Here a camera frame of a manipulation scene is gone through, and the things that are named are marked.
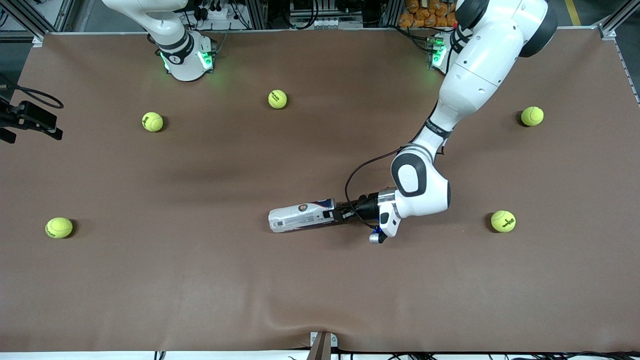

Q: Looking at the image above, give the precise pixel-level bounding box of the white tennis ball can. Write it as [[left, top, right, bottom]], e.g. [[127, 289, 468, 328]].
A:
[[268, 198, 337, 234]]

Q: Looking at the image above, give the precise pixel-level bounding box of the yellow tennis ball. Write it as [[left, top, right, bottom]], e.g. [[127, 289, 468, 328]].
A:
[[141, 111, 164, 133], [45, 216, 74, 240], [520, 105, 545, 127], [267, 89, 289, 110], [490, 210, 517, 233]]

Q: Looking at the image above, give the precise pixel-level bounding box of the brown table mat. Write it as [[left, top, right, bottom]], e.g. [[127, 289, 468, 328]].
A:
[[0, 27, 640, 354]]

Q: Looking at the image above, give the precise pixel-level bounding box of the white connector row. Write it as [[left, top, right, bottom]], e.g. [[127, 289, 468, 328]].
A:
[[290, 17, 363, 30]]

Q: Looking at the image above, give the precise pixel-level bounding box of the orange objects pile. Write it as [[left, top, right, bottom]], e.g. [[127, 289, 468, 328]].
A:
[[398, 0, 458, 29]]

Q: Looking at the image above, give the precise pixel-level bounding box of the white power strip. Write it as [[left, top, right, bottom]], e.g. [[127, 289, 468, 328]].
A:
[[197, 4, 232, 22]]

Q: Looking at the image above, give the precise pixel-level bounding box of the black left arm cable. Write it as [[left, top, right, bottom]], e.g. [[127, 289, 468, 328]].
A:
[[344, 146, 403, 231]]

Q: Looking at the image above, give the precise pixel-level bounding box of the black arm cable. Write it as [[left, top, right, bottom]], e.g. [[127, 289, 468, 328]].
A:
[[0, 74, 65, 110], [344, 146, 403, 231]]

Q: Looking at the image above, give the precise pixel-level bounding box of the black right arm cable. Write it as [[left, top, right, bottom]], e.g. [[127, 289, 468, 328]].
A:
[[0, 74, 65, 110]]

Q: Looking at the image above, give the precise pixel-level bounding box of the aluminium frame strut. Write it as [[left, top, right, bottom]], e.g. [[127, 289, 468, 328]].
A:
[[597, 0, 640, 42], [0, 0, 48, 48]]

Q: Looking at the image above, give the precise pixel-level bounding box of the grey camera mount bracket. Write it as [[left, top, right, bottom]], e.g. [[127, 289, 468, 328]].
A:
[[309, 331, 339, 360]]

